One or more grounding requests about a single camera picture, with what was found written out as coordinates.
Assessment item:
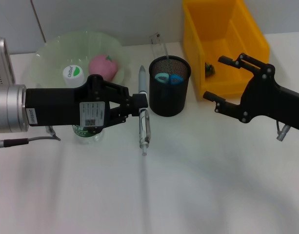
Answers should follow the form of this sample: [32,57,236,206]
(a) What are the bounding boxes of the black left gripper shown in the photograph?
[24,74,111,135]

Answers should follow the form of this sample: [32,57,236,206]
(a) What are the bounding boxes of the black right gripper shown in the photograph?
[202,53,299,133]

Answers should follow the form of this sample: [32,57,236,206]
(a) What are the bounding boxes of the silver white pen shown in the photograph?
[138,65,152,157]

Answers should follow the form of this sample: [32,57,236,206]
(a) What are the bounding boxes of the green plastic wrapper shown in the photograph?
[204,62,216,78]

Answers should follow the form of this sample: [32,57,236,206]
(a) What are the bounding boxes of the clear water bottle green label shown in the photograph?
[62,64,105,145]

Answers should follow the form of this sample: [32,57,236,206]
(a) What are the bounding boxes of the blue scissors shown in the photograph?
[153,72,182,86]

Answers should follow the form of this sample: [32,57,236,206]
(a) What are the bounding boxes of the pink peach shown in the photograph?
[88,54,119,82]

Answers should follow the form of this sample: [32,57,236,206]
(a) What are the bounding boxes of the clear plastic ruler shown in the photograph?
[149,32,176,76]

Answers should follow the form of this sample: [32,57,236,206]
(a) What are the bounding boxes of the black mesh pen holder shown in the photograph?
[148,55,191,117]

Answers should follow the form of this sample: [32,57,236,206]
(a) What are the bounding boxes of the translucent green fruit plate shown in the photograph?
[29,30,132,98]

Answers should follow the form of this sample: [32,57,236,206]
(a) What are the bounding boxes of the yellow plastic bin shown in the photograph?
[182,0,271,99]

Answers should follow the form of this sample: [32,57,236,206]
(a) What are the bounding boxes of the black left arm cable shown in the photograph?
[0,135,61,150]

